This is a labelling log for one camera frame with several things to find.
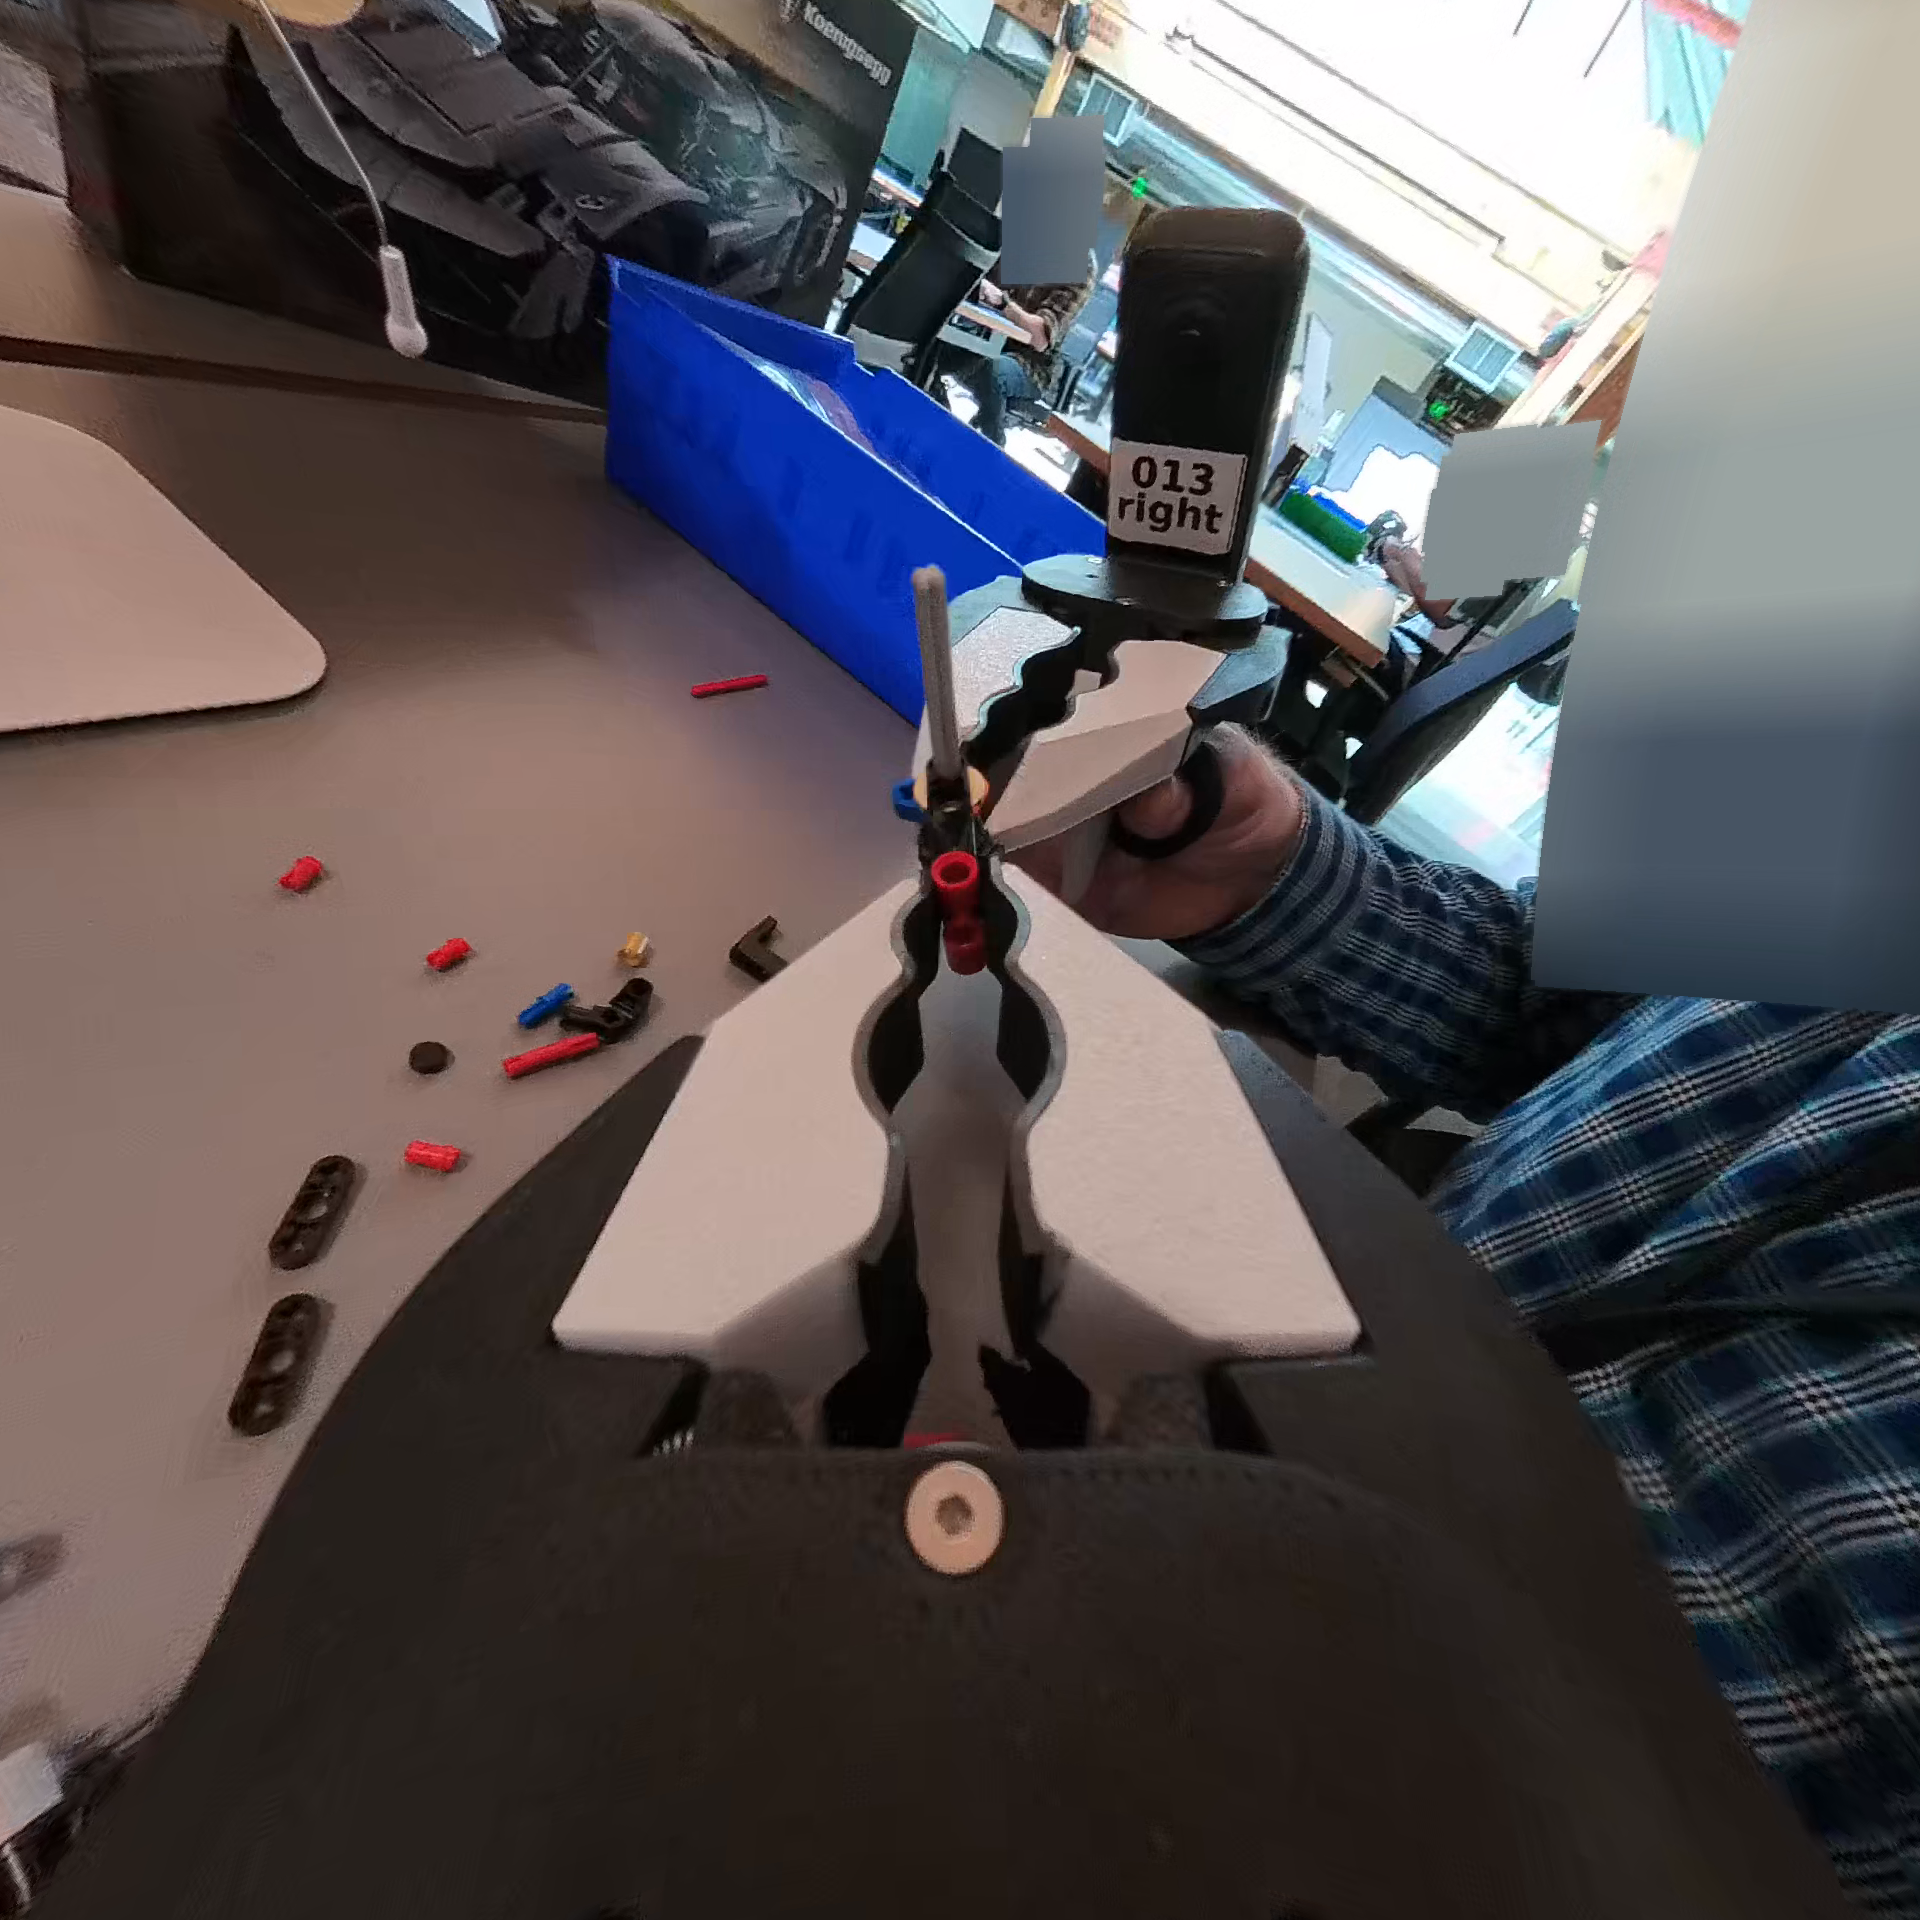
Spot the black office chair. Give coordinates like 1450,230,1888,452
833,128,1003,385
1320,599,1580,842

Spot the small lego subassembly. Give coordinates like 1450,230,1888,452
891,568,995,975

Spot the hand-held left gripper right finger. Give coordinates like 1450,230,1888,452
983,867,1366,1450

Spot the black lego beam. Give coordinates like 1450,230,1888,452
230,1295,330,1439
267,1155,362,1274

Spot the person's right forearm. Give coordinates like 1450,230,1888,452
1178,780,1547,1127

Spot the person's right hand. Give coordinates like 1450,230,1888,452
1067,720,1311,945

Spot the person's torso in plaid shirt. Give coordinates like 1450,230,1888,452
1424,984,1920,1920

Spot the blue plastic bin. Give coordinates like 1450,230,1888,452
603,257,1113,724

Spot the clear bag of lego parts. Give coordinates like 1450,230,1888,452
704,323,977,497

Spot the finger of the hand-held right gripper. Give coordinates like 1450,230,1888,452
983,644,1203,860
913,574,1121,790

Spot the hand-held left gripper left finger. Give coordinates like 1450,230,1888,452
552,879,924,1450

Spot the white page holder clip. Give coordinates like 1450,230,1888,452
251,0,433,359

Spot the white book stand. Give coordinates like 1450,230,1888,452
0,403,330,736

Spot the black lego set box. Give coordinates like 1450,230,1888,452
66,0,921,409

